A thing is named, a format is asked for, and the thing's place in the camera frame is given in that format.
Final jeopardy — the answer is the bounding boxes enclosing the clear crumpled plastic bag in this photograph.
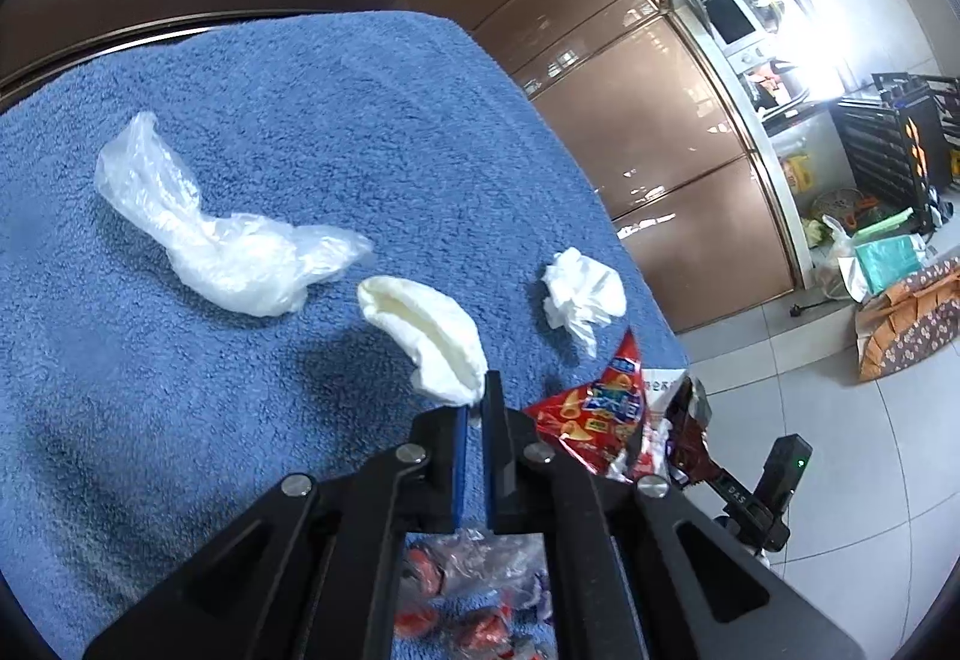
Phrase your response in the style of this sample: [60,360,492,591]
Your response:
[94,112,373,319]

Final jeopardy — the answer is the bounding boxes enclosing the orange brown patterned apron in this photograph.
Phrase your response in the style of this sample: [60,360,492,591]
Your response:
[854,257,958,382]

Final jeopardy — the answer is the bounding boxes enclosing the blue towel table cover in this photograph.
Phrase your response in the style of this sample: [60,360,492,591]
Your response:
[0,10,690,660]

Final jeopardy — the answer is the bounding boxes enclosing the clear red candy wrappers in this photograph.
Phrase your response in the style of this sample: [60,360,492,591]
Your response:
[394,527,556,658]

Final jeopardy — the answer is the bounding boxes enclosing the brown kitchen cabinets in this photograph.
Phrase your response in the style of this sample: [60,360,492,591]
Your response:
[472,0,799,330]

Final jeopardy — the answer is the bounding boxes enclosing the teal plastic bag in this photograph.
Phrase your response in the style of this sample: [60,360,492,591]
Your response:
[854,234,926,296]

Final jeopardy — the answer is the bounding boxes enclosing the red snack chip bag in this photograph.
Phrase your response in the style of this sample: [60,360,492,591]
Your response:
[524,328,647,476]

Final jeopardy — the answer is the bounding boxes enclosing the white foam fruit wrap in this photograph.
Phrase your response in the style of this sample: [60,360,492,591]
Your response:
[356,275,488,406]

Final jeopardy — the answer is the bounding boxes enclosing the white microwave oven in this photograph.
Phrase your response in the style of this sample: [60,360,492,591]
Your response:
[696,0,797,51]

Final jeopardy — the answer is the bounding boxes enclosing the black wire storage rack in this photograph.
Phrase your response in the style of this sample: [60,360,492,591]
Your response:
[830,72,958,234]

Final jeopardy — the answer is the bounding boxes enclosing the dark red snack wrapper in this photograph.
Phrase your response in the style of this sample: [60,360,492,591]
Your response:
[623,371,713,490]

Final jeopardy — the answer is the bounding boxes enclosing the white crumpled tissue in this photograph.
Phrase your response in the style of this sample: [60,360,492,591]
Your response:
[542,247,626,358]

